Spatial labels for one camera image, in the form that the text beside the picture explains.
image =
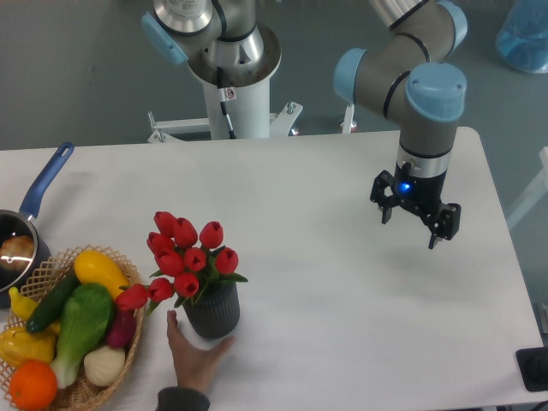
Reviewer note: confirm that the purple red radish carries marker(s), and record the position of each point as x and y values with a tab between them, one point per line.
121	329

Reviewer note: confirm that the black device at edge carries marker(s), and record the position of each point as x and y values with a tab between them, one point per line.
532	363

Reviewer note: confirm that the green bok choy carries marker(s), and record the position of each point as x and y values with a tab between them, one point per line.
84	321

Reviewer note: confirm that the yellow corn cob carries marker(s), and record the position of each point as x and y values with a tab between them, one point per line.
19	346

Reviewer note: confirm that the dark green cucumber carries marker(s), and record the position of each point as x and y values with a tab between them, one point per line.
51	307

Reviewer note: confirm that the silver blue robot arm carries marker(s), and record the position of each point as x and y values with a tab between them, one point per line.
408	83

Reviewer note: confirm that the dark grey ribbed vase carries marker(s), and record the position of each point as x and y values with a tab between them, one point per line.
215	315

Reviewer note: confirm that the yellow squash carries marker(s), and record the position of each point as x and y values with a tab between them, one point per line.
92	266

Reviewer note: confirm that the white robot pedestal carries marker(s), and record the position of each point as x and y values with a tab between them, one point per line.
236	83

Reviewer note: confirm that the yellow banana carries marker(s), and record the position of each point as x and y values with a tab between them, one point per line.
22	306

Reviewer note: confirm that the brown bread roll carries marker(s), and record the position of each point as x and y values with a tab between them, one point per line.
17	253

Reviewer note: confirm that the red tulip bouquet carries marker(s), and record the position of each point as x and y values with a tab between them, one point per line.
191	265

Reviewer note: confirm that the blue mesh bag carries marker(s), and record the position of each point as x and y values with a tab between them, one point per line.
522	39

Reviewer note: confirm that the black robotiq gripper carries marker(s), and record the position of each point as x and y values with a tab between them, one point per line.
419	195

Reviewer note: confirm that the white garlic bulb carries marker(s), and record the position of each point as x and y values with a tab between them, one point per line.
103	365

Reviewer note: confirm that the blue handled saucepan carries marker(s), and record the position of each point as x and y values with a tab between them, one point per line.
15	223

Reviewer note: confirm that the grey sleeved forearm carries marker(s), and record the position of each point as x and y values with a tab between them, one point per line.
182	399

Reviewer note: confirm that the orange fruit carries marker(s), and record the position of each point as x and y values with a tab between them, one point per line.
33	386

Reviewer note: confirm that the woven wicker basket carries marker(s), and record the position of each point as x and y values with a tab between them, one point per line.
82	394

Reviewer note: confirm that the bare human hand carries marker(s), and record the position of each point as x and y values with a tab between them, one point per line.
195	368

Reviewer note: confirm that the white frame leg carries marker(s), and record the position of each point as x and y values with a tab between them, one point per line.
530	195

